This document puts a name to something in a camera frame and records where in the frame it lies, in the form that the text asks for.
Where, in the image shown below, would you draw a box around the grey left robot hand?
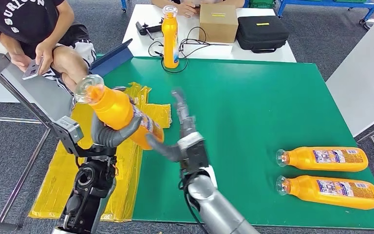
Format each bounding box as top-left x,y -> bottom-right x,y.
90,113 -> 143,150

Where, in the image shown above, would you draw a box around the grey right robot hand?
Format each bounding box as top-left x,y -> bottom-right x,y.
145,88 -> 197,163

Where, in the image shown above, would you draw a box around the orange detergent bottle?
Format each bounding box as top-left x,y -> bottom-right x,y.
275,175 -> 374,211
161,4 -> 180,70
275,146 -> 370,173
74,74 -> 166,151

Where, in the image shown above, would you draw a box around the green table mat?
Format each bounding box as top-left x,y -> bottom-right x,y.
96,55 -> 374,231

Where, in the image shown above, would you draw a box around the blue tablet case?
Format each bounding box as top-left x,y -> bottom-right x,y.
89,38 -> 134,78

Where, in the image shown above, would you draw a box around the white table metal legs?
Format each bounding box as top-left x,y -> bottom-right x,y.
325,17 -> 374,177
0,40 -> 75,234

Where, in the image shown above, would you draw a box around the brown cardboard box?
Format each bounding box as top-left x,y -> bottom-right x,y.
199,3 -> 239,44

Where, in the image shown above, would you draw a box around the black phone holder controller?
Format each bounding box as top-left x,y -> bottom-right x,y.
135,20 -> 164,41

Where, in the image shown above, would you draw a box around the smartphone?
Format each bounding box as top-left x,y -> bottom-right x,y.
21,56 -> 44,81

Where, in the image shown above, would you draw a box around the person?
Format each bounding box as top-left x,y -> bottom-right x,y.
0,0 -> 97,95
151,0 -> 246,19

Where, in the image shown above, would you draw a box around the black zip case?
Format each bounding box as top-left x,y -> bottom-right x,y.
235,15 -> 290,54

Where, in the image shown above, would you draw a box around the green plastic crates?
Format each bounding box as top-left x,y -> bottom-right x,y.
248,0 -> 277,9

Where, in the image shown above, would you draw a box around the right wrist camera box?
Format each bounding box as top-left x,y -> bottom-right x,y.
177,131 -> 210,174

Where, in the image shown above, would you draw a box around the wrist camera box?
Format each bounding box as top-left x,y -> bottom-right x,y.
52,116 -> 93,157
177,131 -> 210,174

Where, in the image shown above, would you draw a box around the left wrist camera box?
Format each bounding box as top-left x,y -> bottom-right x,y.
52,116 -> 93,157

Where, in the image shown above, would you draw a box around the black cable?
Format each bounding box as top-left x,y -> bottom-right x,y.
147,26 -> 233,75

